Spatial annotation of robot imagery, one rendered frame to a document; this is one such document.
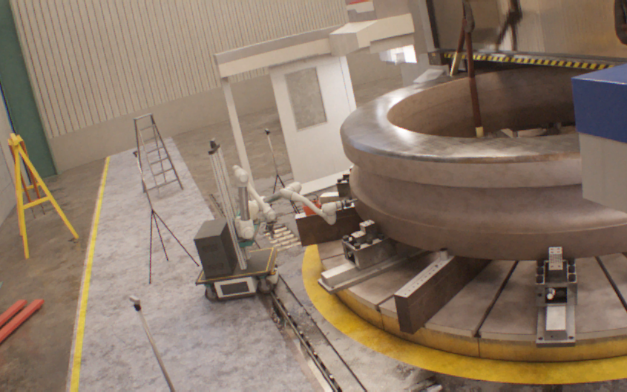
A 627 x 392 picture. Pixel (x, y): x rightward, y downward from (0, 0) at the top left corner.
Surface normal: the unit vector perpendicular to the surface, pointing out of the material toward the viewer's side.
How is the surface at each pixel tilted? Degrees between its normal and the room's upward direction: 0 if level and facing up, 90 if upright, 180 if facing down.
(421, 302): 90
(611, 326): 0
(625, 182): 90
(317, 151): 90
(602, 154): 90
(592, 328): 0
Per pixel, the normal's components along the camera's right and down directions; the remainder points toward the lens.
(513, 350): -0.44, 0.38
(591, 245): -0.23, 0.37
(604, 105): -0.92, 0.29
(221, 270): -0.02, 0.33
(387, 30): 0.35, 0.24
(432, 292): 0.72, 0.09
